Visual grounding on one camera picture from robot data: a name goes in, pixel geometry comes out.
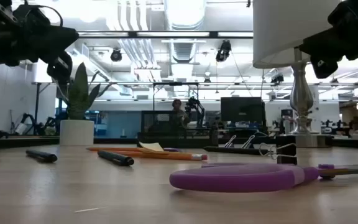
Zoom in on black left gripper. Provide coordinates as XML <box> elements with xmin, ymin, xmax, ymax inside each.
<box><xmin>11</xmin><ymin>26</ymin><xmax>80</xmax><ymax>85</ymax></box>

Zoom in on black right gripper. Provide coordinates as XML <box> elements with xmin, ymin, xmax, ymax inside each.
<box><xmin>299</xmin><ymin>24</ymin><xmax>358</xmax><ymax>80</ymax></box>

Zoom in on large black binder clip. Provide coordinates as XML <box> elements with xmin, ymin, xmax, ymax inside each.
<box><xmin>259</xmin><ymin>135</ymin><xmax>298</xmax><ymax>166</ymax></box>

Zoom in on black pen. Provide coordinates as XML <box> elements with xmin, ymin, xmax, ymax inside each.
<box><xmin>97</xmin><ymin>150</ymin><xmax>135</xmax><ymax>167</ymax></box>
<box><xmin>203</xmin><ymin>146</ymin><xmax>272</xmax><ymax>156</ymax></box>
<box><xmin>25</xmin><ymin>149</ymin><xmax>58</xmax><ymax>163</ymax></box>

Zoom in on small black binder clip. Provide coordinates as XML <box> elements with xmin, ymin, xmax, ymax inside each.
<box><xmin>223</xmin><ymin>134</ymin><xmax>238</xmax><ymax>149</ymax></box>
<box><xmin>240</xmin><ymin>134</ymin><xmax>256</xmax><ymax>149</ymax></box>

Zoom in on yellow sticky note pad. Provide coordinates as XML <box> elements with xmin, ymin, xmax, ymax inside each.
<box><xmin>138</xmin><ymin>142</ymin><xmax>165</xmax><ymax>153</ymax></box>

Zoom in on orange pencil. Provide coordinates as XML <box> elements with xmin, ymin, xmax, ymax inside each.
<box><xmin>112</xmin><ymin>150</ymin><xmax>208</xmax><ymax>162</ymax></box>

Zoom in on black mesh desk organizer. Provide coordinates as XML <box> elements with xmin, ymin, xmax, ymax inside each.
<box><xmin>137</xmin><ymin>110</ymin><xmax>219</xmax><ymax>149</ymax></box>

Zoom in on white shade silver table lamp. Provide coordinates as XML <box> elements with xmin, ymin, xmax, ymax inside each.
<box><xmin>252</xmin><ymin>0</ymin><xmax>343</xmax><ymax>148</ymax></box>

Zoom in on black ceiling spotlight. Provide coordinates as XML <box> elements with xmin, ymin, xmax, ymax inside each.
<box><xmin>110</xmin><ymin>48</ymin><xmax>123</xmax><ymax>62</ymax></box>
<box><xmin>270</xmin><ymin>73</ymin><xmax>285</xmax><ymax>85</ymax></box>
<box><xmin>215</xmin><ymin>39</ymin><xmax>232</xmax><ymax>63</ymax></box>

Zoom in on green plant in white pot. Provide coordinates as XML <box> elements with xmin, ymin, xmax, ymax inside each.
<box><xmin>53</xmin><ymin>62</ymin><xmax>113</xmax><ymax>146</ymax></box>

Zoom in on black computer monitor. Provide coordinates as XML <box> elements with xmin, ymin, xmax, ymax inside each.
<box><xmin>220</xmin><ymin>96</ymin><xmax>267</xmax><ymax>131</ymax></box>

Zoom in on black overhead beam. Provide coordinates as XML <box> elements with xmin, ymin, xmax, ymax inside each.
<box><xmin>78</xmin><ymin>30</ymin><xmax>254</xmax><ymax>39</ymax></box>

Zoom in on person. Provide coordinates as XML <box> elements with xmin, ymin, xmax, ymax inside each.
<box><xmin>170</xmin><ymin>98</ymin><xmax>192</xmax><ymax>128</ymax></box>

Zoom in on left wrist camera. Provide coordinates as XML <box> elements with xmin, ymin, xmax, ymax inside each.
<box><xmin>12</xmin><ymin>2</ymin><xmax>52</xmax><ymax>29</ymax></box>

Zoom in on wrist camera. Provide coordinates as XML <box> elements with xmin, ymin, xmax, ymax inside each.
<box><xmin>327</xmin><ymin>0</ymin><xmax>358</xmax><ymax>28</ymax></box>
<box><xmin>12</xmin><ymin>2</ymin><xmax>52</xmax><ymax>29</ymax></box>

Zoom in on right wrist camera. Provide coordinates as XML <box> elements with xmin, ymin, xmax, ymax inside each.
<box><xmin>327</xmin><ymin>0</ymin><xmax>358</xmax><ymax>28</ymax></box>

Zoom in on black table edge rail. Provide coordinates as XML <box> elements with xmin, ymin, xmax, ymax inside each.
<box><xmin>94</xmin><ymin>136</ymin><xmax>142</xmax><ymax>145</ymax></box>

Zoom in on silver ceiling duct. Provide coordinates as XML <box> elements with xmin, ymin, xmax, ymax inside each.
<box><xmin>165</xmin><ymin>0</ymin><xmax>207</xmax><ymax>63</ymax></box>

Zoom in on purple handled scissors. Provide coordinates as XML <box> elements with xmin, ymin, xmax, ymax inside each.
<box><xmin>169</xmin><ymin>161</ymin><xmax>358</xmax><ymax>193</ymax></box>

